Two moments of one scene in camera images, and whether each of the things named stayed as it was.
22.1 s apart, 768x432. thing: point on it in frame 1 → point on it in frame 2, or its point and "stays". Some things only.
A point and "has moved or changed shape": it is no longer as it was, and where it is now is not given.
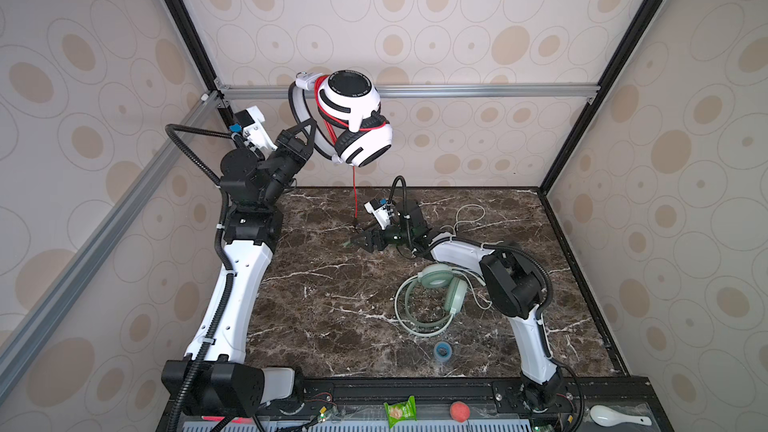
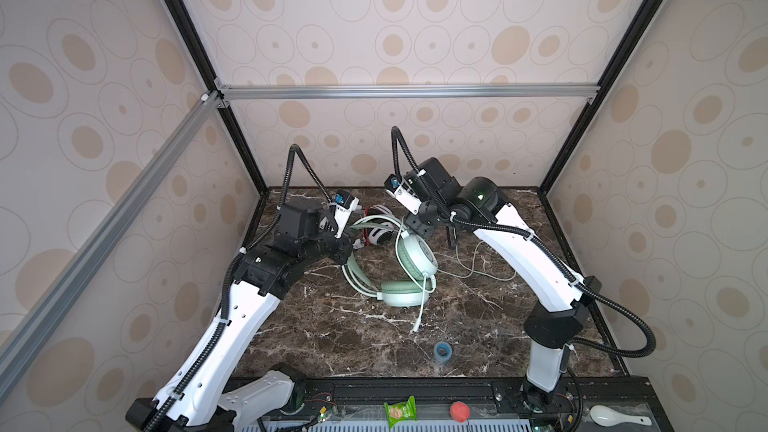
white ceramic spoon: (606, 416) stays
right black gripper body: (394, 235) → (424, 220)
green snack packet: (401, 411) stays
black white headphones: (350, 105) has moved or changed shape
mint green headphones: (433, 275) → (418, 262)
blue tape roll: (443, 351) stays
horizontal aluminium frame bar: (437, 91) stays
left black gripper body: (290, 156) → (326, 243)
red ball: (459, 411) stays
